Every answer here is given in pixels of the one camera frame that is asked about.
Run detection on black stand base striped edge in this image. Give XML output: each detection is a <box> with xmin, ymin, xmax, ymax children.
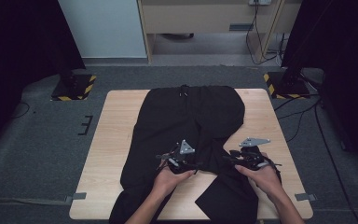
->
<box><xmin>50</xmin><ymin>69</ymin><xmax>97</xmax><ymax>102</ymax></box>
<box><xmin>263</xmin><ymin>66</ymin><xmax>311</xmax><ymax>100</ymax></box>

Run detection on black pants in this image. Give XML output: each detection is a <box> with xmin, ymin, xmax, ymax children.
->
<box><xmin>108</xmin><ymin>84</ymin><xmax>260</xmax><ymax>224</ymax></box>

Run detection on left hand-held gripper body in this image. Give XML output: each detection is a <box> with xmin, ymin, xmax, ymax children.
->
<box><xmin>166</xmin><ymin>139</ymin><xmax>197</xmax><ymax>175</ymax></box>

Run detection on black curtain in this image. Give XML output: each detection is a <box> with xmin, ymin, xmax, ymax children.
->
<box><xmin>0</xmin><ymin>0</ymin><xmax>87</xmax><ymax>162</ymax></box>
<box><xmin>281</xmin><ymin>0</ymin><xmax>358</xmax><ymax>180</ymax></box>

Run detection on light wooden desk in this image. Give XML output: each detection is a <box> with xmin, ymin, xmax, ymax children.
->
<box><xmin>136</xmin><ymin>0</ymin><xmax>304</xmax><ymax>64</ymax></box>

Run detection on white power strip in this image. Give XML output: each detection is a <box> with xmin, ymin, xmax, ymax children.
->
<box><xmin>249</xmin><ymin>0</ymin><xmax>272</xmax><ymax>7</ymax></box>

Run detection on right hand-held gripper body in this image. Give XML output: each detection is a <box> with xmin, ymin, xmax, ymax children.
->
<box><xmin>238</xmin><ymin>136</ymin><xmax>272</xmax><ymax>172</ymax></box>

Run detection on person's right hand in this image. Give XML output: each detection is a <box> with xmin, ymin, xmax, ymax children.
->
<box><xmin>234</xmin><ymin>151</ymin><xmax>283</xmax><ymax>201</ymax></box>

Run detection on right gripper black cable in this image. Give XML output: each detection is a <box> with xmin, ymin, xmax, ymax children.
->
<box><xmin>260</xmin><ymin>155</ymin><xmax>283</xmax><ymax>185</ymax></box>

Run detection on black tape floor mark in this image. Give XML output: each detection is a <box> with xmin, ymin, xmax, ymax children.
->
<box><xmin>77</xmin><ymin>115</ymin><xmax>94</xmax><ymax>136</ymax></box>

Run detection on black cable hanging from strip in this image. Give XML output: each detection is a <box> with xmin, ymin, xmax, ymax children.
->
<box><xmin>245</xmin><ymin>3</ymin><xmax>278</xmax><ymax>66</ymax></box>

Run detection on person's left hand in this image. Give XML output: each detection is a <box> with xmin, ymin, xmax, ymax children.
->
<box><xmin>152</xmin><ymin>165</ymin><xmax>198</xmax><ymax>201</ymax></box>

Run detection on thin black floor cable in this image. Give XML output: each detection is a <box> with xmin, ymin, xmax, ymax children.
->
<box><xmin>7</xmin><ymin>101</ymin><xmax>32</xmax><ymax>121</ymax></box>

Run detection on white cabinet panel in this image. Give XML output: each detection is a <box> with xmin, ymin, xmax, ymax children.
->
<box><xmin>57</xmin><ymin>0</ymin><xmax>147</xmax><ymax>59</ymax></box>

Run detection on long black floor cable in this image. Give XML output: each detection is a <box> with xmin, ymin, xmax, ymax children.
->
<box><xmin>313</xmin><ymin>99</ymin><xmax>357</xmax><ymax>224</ymax></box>

